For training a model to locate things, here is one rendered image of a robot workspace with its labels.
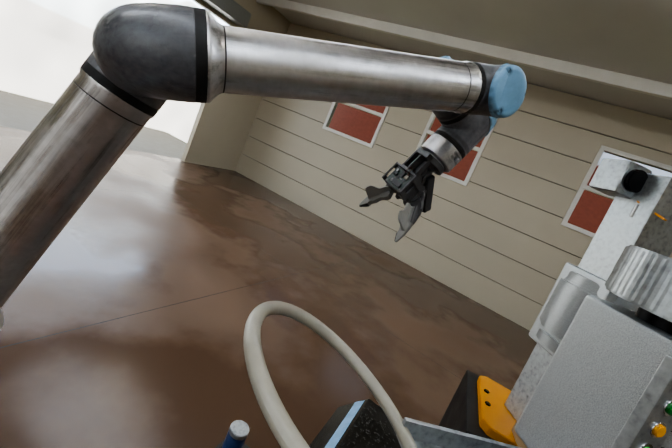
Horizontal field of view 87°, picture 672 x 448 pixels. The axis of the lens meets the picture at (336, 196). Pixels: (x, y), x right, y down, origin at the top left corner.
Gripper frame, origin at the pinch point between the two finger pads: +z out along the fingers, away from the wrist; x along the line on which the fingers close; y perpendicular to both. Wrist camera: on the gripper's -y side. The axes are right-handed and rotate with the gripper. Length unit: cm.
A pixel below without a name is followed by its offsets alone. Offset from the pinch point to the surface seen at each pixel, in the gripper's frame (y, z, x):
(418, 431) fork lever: -24.8, 27.3, 31.8
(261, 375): 23.8, 28.6, 22.2
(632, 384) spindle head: -33, -14, 51
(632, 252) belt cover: -29, -36, 35
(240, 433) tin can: -89, 123, -34
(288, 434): 22.7, 28.8, 31.2
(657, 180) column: -101, -95, 11
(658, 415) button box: -32, -12, 56
